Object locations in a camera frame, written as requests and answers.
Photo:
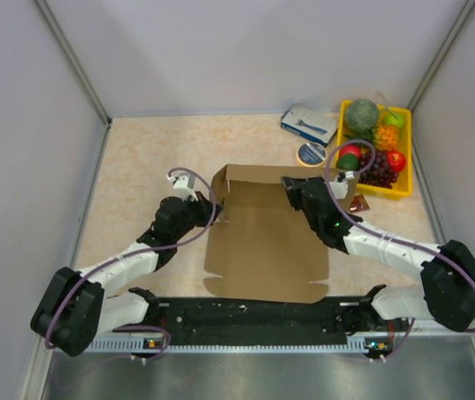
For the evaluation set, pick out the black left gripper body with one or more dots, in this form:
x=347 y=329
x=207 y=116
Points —
x=194 y=216

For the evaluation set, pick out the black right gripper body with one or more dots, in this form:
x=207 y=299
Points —
x=297 y=202

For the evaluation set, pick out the brown cardboard box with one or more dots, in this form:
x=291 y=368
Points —
x=260 y=248

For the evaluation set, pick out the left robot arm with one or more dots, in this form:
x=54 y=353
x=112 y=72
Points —
x=79 y=305

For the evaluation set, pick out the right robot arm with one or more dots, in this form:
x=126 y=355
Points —
x=444 y=274

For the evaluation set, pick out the tape roll blue label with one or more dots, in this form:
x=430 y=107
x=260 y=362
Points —
x=311 y=155

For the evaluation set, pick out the small red packet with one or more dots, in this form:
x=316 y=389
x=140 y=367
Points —
x=359 y=204

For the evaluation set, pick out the green lime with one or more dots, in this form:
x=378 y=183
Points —
x=348 y=162

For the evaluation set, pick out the red tomato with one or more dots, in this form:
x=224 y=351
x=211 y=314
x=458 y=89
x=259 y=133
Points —
x=353 y=149

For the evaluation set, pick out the blue white razor package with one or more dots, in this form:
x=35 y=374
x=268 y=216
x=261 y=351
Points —
x=309 y=124

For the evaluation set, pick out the purple grapes bunch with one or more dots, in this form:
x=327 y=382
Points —
x=381 y=173

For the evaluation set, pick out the yellow plastic basket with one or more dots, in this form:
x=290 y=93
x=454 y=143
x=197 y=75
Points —
x=404 y=185

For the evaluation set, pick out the red apple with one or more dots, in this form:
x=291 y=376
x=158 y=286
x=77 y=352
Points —
x=397 y=161

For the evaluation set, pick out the green melon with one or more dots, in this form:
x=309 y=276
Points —
x=361 y=115

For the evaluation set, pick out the orange pineapple toy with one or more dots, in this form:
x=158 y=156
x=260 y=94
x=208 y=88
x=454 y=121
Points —
x=387 y=138

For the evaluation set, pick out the green apple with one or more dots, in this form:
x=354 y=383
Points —
x=394 y=119

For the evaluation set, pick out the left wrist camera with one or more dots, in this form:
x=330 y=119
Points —
x=183 y=185

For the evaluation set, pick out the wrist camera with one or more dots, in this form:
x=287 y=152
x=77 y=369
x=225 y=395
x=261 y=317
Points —
x=183 y=185
x=345 y=176

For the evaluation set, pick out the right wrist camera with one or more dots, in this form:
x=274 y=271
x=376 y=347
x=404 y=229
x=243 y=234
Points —
x=345 y=176

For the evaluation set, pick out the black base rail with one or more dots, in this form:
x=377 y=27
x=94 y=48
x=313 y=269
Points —
x=196 y=321

